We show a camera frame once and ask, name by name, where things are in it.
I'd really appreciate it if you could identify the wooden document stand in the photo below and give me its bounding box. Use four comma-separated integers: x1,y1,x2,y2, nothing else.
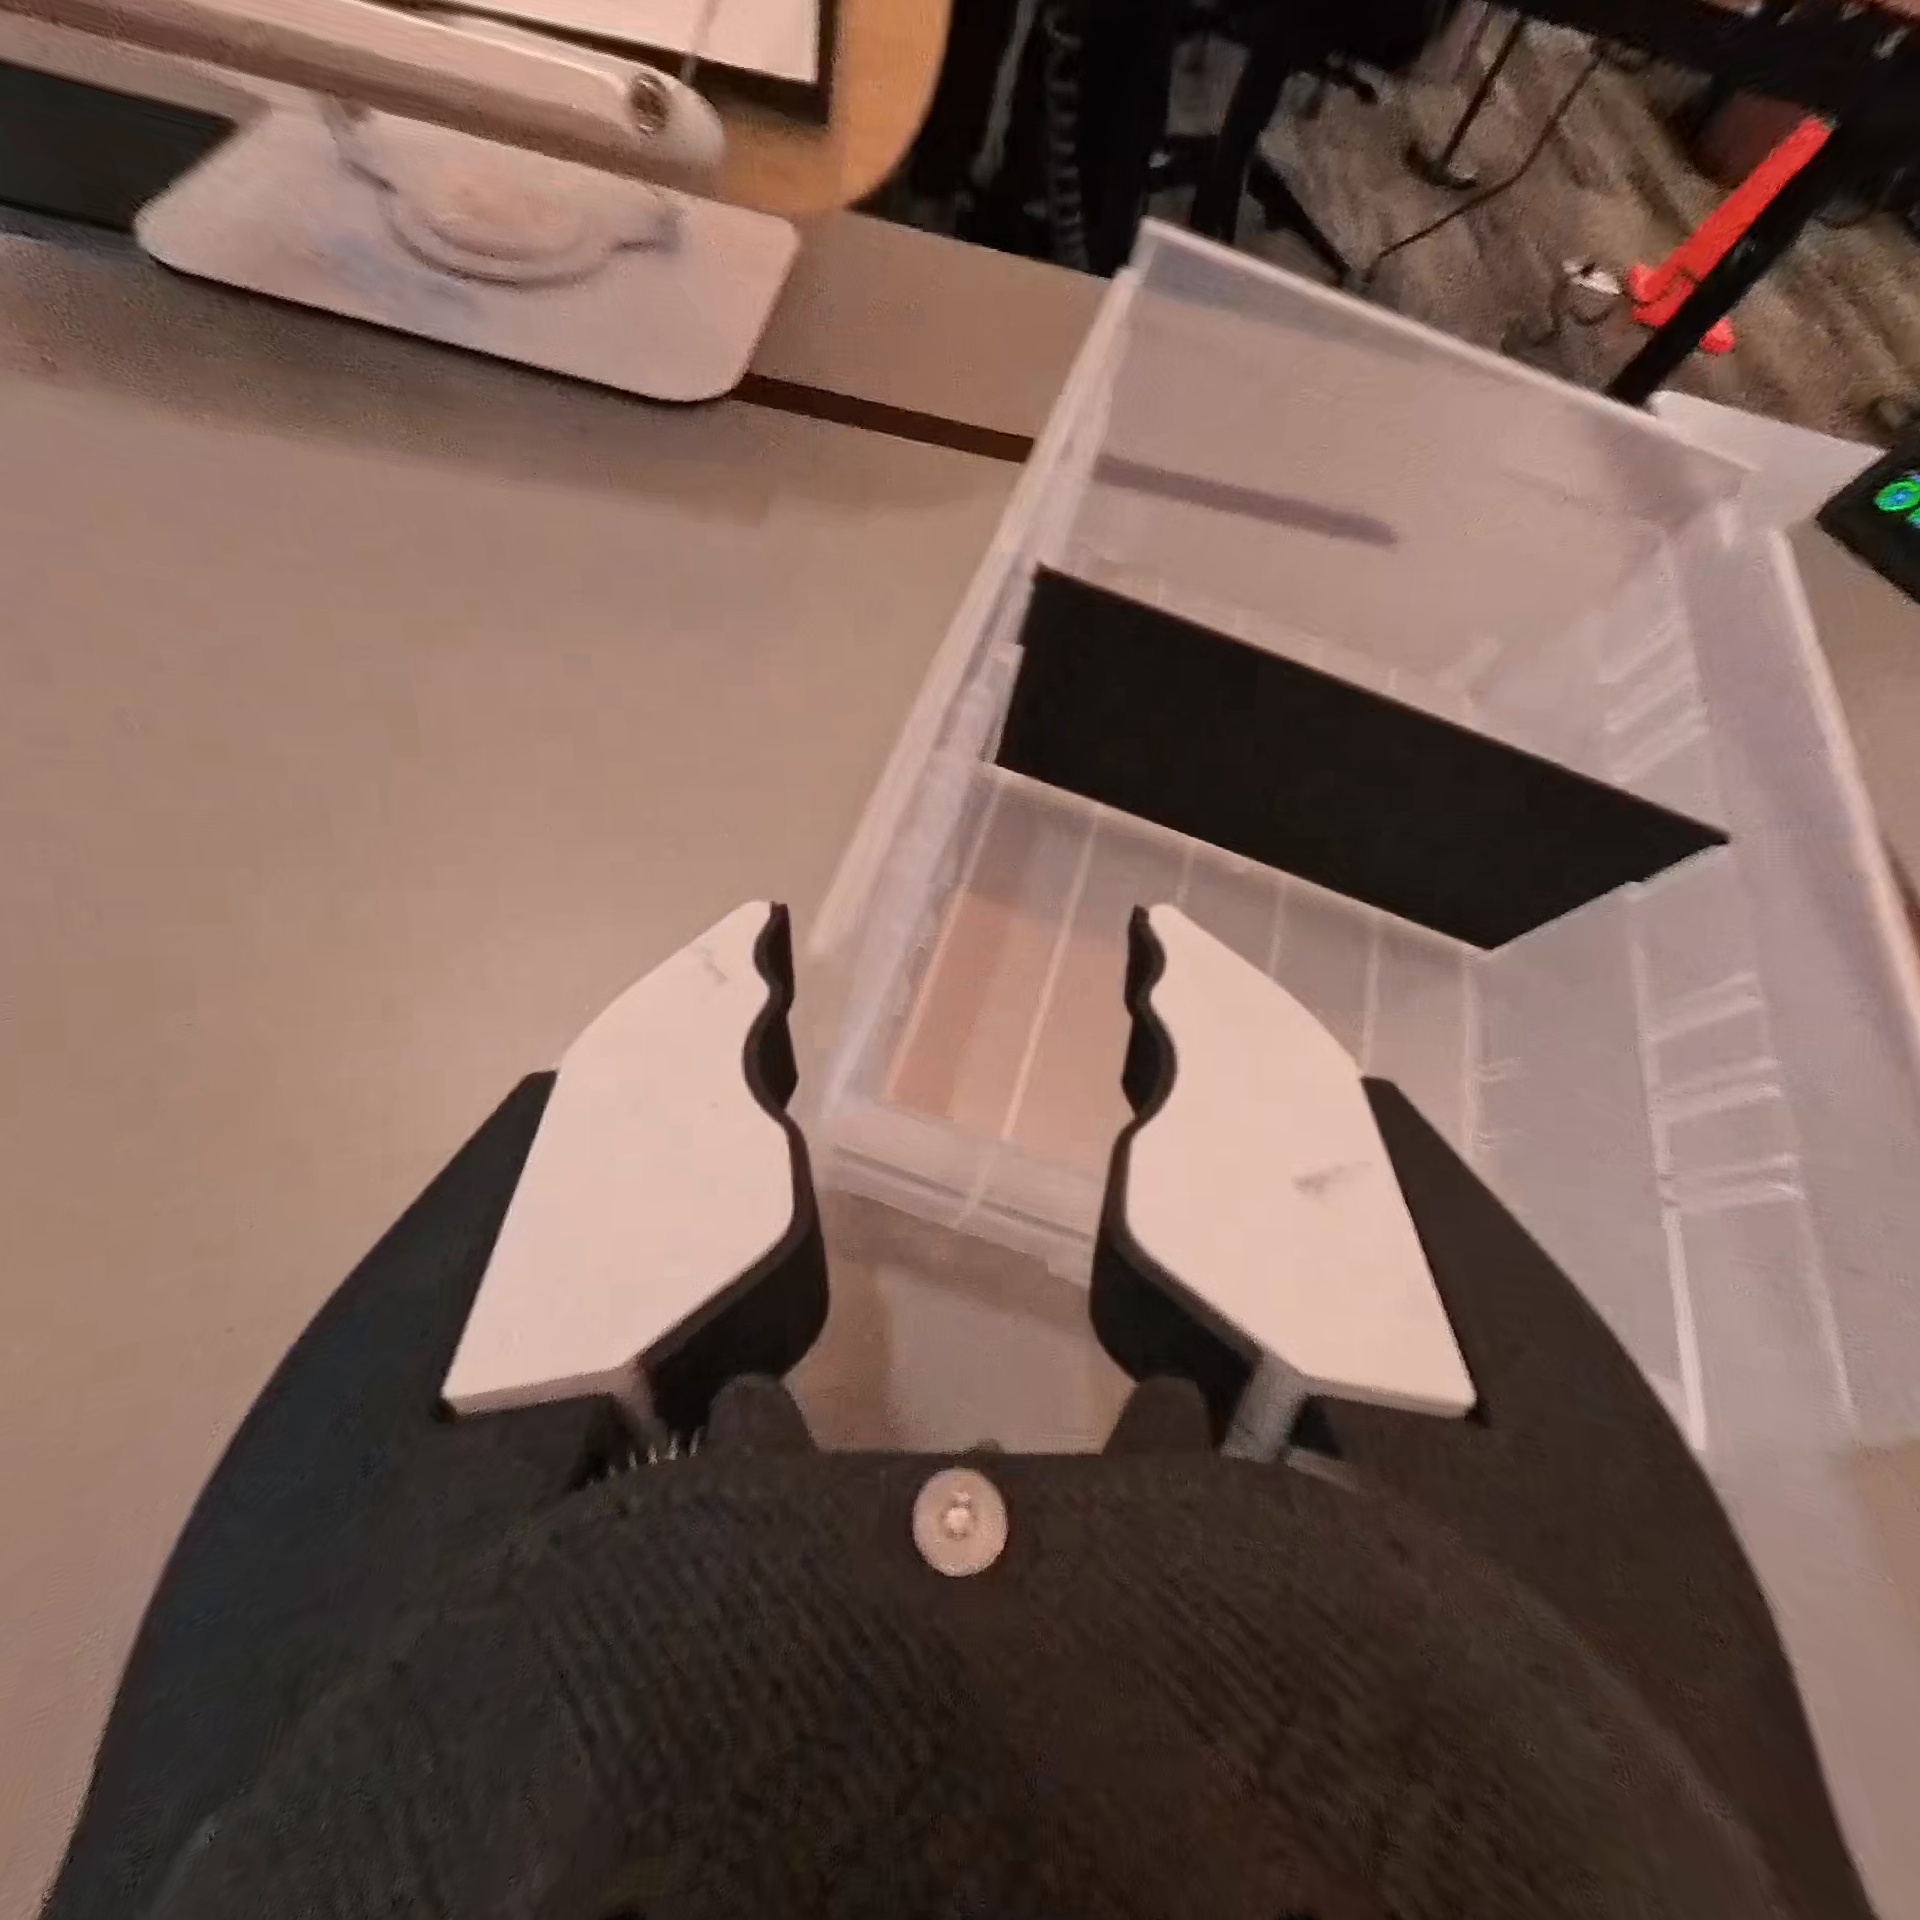
0,0,954,405

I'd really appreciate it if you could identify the printed instruction sheet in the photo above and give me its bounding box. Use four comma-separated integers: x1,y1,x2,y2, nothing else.
434,0,827,85

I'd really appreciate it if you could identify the black power bank with display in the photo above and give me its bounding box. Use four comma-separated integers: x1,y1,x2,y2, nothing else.
1815,434,1920,601

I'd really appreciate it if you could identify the black bin divider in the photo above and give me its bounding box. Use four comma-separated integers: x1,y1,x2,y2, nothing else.
995,566,1730,951

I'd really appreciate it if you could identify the grey desk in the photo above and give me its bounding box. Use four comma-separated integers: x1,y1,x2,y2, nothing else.
0,209,1920,1801

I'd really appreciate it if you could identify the clear plastic bin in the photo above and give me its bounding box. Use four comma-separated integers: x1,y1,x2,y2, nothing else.
809,216,1901,1442

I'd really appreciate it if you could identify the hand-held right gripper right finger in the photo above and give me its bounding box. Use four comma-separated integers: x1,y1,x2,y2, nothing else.
1090,902,1479,1455

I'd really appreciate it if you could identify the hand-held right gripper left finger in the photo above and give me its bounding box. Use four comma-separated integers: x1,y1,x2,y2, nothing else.
440,899,830,1442

